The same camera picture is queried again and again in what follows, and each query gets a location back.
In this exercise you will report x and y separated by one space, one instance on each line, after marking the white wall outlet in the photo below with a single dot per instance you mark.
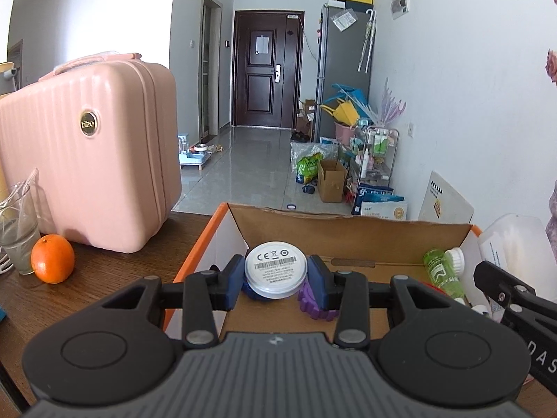
413 129

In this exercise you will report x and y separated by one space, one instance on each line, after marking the pink glitter vase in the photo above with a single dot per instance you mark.
551 226

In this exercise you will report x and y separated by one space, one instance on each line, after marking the dark brown door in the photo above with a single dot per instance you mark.
265 82

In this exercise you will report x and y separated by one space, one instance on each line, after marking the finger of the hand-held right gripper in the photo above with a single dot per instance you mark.
500 281

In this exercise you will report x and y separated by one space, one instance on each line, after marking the yellow thermos jug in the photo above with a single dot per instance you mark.
6 78

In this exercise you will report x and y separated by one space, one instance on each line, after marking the paper sheet in sleeve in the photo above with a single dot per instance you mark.
343 19

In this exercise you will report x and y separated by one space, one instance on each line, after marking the orange-edged cardboard box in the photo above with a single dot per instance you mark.
348 235

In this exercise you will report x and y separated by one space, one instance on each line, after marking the pink hard-shell suitcase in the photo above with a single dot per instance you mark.
87 148

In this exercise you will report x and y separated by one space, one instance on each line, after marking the blue folded frame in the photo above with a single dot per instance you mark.
354 93

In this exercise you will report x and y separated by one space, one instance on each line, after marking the grey refrigerator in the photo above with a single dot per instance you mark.
343 65

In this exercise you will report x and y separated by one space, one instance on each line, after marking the green plastic bottle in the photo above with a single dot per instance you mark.
441 270

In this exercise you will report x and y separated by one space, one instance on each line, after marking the brown cardboard carton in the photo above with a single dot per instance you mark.
307 115

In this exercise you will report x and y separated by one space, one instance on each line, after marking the yellow bag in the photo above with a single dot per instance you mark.
343 112

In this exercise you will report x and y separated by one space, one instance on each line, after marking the purple clothes hangers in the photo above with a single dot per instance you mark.
389 104

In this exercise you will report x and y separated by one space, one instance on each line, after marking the dried rose bouquet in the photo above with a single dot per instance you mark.
552 65

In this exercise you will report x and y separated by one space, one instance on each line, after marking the green snack bag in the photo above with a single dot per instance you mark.
309 170

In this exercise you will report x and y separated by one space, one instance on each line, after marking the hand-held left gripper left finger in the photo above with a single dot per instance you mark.
230 283

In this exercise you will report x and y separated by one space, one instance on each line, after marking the blue white pet feeder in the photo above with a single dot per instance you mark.
196 156

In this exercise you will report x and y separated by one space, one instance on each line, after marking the translucent white plastic jug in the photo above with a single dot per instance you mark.
509 239

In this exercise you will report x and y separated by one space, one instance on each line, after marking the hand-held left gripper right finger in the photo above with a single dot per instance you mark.
320 283

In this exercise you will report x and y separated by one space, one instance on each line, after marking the clear plastic bag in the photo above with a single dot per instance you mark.
307 148

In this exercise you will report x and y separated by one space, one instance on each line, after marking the white round device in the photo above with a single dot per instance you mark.
275 270

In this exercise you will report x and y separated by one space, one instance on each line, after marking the orange fruit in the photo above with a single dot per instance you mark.
52 259

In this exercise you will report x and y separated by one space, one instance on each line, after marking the pink bucket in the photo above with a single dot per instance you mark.
344 133

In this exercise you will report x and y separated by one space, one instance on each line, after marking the white folded umbrella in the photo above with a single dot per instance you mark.
367 39

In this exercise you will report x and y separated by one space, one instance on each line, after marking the black shoes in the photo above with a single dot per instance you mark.
300 136

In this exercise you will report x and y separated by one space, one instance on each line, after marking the purple gear-shaped lid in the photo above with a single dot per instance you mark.
315 309

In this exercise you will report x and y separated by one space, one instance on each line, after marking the metal storage rack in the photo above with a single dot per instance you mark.
376 156

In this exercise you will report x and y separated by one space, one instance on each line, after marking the white blue printed bag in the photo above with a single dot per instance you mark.
380 210

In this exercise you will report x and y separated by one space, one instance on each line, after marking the white flat board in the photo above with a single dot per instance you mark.
446 200

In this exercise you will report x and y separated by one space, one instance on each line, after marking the clear drinking glass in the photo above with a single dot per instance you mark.
19 244

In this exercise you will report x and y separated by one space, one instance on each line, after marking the blue package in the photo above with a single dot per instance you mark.
374 191

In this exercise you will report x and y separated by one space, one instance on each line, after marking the small open cardboard box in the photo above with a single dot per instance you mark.
333 187

